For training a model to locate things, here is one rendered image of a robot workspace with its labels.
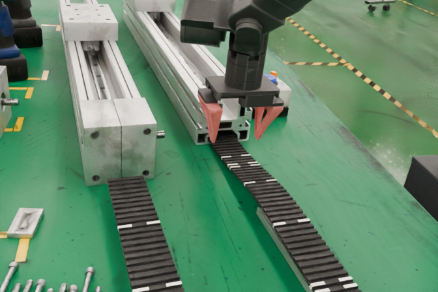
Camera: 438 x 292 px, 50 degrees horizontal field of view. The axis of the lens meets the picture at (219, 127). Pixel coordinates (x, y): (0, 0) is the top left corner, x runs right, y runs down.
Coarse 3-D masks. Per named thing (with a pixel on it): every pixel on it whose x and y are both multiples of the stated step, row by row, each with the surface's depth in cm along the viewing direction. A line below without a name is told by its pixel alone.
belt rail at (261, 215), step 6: (258, 210) 64; (258, 216) 65; (264, 216) 63; (264, 222) 63; (270, 228) 61; (270, 234) 61; (276, 234) 60; (276, 240) 60; (282, 246) 58; (282, 252) 58; (288, 252) 57; (288, 258) 57; (294, 264) 56; (294, 270) 56; (300, 276) 54; (300, 282) 54; (306, 282) 53; (306, 288) 53
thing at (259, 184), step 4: (268, 180) 68; (272, 180) 68; (276, 180) 68; (244, 184) 66; (248, 184) 66; (252, 184) 67; (256, 184) 66; (260, 184) 66; (264, 184) 66; (268, 184) 66; (272, 184) 67; (276, 184) 67; (248, 188) 65
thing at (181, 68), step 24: (144, 24) 115; (168, 24) 122; (144, 48) 117; (168, 48) 99; (192, 48) 103; (168, 72) 95; (192, 72) 89; (216, 72) 90; (168, 96) 97; (192, 96) 80; (192, 120) 82; (240, 120) 82
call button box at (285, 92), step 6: (276, 78) 97; (276, 84) 93; (282, 84) 94; (282, 90) 92; (288, 90) 92; (282, 96) 92; (288, 96) 92; (288, 102) 93; (252, 108) 92; (288, 108) 94; (252, 114) 92; (264, 114) 93; (282, 114) 94
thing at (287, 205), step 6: (264, 204) 61; (270, 204) 62; (276, 204) 62; (282, 204) 62; (288, 204) 62; (294, 204) 62; (264, 210) 60; (270, 210) 60; (276, 210) 61; (282, 210) 61; (288, 210) 61
